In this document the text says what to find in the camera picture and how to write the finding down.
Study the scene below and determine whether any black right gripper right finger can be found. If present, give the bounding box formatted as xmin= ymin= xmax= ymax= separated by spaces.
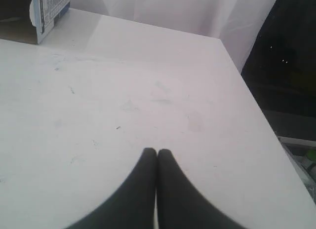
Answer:
xmin=157 ymin=149 xmax=243 ymax=229

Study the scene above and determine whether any printed cardboard box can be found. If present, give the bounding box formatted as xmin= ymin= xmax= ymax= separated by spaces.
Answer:
xmin=0 ymin=0 xmax=70 ymax=44

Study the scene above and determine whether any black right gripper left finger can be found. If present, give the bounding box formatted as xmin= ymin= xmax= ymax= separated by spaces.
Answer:
xmin=69 ymin=148 xmax=157 ymax=229

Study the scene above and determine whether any white backdrop curtain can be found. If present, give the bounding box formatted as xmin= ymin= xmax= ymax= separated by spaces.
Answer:
xmin=70 ymin=0 xmax=276 ymax=70

